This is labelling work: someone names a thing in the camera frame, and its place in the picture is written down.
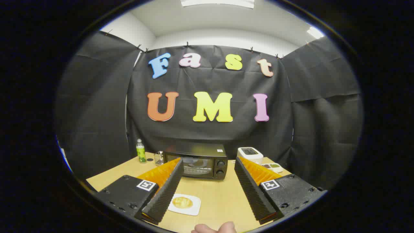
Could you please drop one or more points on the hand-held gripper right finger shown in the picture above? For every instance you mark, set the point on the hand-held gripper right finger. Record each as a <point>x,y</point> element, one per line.
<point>249,189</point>

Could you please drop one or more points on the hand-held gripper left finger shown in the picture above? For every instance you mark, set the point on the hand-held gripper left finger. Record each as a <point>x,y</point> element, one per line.
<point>168,191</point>

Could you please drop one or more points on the golden bread bun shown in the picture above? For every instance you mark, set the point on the golden bread bun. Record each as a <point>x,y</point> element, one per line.
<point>182,202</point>

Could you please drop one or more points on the black toaster oven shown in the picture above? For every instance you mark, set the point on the black toaster oven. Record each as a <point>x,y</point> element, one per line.
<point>200,150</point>

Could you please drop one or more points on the white pop-up toaster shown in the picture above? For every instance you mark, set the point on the white pop-up toaster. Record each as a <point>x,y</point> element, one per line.
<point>250,154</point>

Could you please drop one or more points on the white square plate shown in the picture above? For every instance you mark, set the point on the white square plate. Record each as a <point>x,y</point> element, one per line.
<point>195,208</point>

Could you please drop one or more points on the small clear glass jar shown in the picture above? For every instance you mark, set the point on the small clear glass jar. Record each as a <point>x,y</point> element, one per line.
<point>158,158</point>

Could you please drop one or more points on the white divided snack dish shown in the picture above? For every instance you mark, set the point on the white divided snack dish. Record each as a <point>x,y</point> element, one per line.
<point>275,167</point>

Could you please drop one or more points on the green label plastic bottle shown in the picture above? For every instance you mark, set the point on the green label plastic bottle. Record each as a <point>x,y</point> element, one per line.
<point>141,153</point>

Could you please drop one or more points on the small ceiling light panel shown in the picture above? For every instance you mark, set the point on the small ceiling light panel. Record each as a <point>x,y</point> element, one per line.
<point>315,32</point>

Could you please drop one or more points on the large ceiling light panel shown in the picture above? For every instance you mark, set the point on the large ceiling light panel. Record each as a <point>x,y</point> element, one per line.
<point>216,3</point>

